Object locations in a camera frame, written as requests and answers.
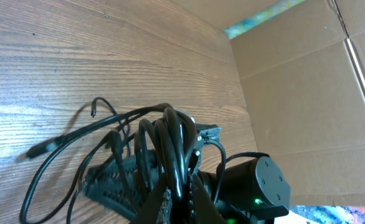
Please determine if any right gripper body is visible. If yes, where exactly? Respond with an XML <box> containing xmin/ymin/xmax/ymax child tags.
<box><xmin>187</xmin><ymin>124</ymin><xmax>222</xmax><ymax>175</ymax></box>

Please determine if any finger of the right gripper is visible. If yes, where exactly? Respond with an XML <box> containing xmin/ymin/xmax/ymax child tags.
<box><xmin>83</xmin><ymin>150</ymin><xmax>161</xmax><ymax>222</ymax></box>

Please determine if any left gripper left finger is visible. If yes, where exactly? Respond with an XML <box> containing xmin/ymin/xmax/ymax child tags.
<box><xmin>132</xmin><ymin>174</ymin><xmax>173</xmax><ymax>224</ymax></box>

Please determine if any black usb cable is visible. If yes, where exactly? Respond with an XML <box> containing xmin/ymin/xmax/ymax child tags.
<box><xmin>16</xmin><ymin>96</ymin><xmax>202</xmax><ymax>224</ymax></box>

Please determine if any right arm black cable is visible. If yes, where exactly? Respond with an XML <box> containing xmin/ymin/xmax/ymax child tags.
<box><xmin>206</xmin><ymin>136</ymin><xmax>270</xmax><ymax>206</ymax></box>

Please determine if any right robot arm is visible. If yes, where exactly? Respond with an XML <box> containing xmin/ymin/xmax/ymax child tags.
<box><xmin>83</xmin><ymin>124</ymin><xmax>290</xmax><ymax>223</ymax></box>

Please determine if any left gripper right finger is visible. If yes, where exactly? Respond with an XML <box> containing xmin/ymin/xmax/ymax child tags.
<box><xmin>188</xmin><ymin>175</ymin><xmax>226</xmax><ymax>224</ymax></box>

